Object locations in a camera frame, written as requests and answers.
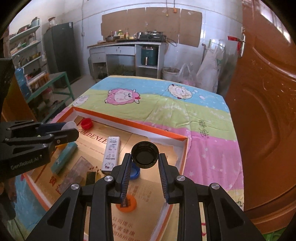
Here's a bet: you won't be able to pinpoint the green metal table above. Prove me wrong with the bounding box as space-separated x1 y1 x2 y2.
25 71 75 110

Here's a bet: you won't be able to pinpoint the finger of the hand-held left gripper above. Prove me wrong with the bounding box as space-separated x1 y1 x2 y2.
3 128 79 147
5 120 68 135

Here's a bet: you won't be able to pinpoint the white woven sacks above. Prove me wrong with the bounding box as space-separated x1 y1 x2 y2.
196 45 226 93

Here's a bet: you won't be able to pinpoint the wooden door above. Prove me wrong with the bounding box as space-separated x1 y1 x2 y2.
225 0 296 233

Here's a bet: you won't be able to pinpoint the clear plastic bag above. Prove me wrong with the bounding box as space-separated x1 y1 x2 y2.
178 63 197 85

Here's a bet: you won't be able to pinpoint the orange cap with black print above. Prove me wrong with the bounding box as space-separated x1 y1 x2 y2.
115 194 138 213

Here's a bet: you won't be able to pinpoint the dark refrigerator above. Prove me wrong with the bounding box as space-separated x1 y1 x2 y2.
43 22 81 88

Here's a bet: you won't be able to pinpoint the metal door handle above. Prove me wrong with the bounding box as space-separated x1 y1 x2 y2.
238 33 247 57

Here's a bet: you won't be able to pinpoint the blue water jug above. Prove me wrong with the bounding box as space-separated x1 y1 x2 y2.
14 68 31 98

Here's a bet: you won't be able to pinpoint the black gas stove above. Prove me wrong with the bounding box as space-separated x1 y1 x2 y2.
138 33 167 41

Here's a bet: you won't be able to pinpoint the blue bottle cap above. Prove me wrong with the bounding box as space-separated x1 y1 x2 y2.
129 166 141 180

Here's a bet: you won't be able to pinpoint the black bottle cap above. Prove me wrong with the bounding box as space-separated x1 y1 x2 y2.
131 141 160 169

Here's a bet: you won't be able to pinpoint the grey kitchen counter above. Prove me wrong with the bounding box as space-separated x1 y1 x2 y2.
87 39 168 82

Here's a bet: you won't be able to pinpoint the metal storage shelf rack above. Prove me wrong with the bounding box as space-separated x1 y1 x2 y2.
8 19 51 99

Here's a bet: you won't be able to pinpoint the white bucket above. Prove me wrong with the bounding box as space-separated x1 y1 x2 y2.
162 67 181 82

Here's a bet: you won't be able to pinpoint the dark green air fryer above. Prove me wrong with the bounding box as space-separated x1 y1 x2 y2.
141 46 159 66

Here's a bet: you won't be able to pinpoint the red bottle cap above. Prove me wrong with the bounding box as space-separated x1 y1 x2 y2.
81 118 93 130

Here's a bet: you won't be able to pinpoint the cartoon sheep printed blanket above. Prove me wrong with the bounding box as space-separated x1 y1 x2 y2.
7 75 245 241

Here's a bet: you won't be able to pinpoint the teal printed slim box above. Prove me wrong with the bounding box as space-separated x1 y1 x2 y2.
51 141 78 174

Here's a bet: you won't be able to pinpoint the white printed slim box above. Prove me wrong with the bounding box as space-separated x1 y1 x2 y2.
101 136 121 174

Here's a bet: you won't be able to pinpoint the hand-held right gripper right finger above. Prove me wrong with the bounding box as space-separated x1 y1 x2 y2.
158 153 264 241

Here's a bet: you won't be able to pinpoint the shallow orange-rimmed cardboard box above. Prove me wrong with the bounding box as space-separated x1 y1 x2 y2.
23 108 189 241

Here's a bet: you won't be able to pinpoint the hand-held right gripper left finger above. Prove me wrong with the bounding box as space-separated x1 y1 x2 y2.
26 153 133 241

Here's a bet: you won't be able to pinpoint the small gold box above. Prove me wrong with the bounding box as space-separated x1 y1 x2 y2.
85 171 98 186

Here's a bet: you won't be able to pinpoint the cardboard sheets on wall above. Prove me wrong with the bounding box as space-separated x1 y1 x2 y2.
101 7 202 48

